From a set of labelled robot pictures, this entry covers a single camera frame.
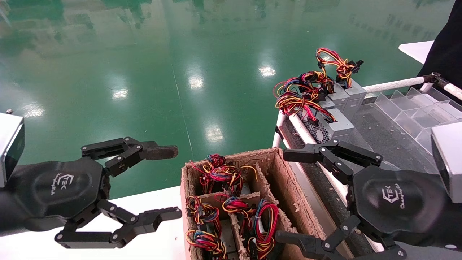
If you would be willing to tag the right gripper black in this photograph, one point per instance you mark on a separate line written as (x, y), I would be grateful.
(397, 202)

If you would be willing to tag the left gripper finger worn pad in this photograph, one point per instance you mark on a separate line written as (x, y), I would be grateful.
(158, 151)

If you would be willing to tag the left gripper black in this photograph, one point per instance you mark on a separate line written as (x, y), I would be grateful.
(57, 189)

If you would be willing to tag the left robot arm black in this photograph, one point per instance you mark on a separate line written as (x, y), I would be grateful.
(7, 213)

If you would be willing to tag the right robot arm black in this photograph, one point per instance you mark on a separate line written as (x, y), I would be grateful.
(455, 224)

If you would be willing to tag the brown cardboard box with dividers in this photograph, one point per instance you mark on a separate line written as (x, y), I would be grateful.
(285, 187)

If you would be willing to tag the short white upright tube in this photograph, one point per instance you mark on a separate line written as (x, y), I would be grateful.
(278, 135)

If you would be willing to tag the black conveyor mat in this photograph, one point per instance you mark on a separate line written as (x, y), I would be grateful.
(389, 141)

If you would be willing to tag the clear acrylic divider tray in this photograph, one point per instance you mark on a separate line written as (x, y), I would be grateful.
(408, 119)

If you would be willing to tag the white cross tube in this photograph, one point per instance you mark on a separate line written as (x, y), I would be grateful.
(393, 85)

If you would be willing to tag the black tube joint clamp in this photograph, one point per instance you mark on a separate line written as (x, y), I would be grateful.
(435, 78)

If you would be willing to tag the white tube stub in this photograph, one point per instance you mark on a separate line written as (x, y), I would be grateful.
(454, 90)

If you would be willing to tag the white side table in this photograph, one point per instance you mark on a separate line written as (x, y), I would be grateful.
(418, 50)

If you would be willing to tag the person in black clothes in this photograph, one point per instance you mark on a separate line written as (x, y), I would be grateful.
(445, 43)

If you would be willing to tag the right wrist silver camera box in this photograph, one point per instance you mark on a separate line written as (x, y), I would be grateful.
(449, 159)

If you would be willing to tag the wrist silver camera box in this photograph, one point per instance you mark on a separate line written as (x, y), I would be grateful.
(449, 159)
(9, 144)

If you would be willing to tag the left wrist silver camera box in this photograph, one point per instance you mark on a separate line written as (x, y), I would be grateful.
(9, 144)

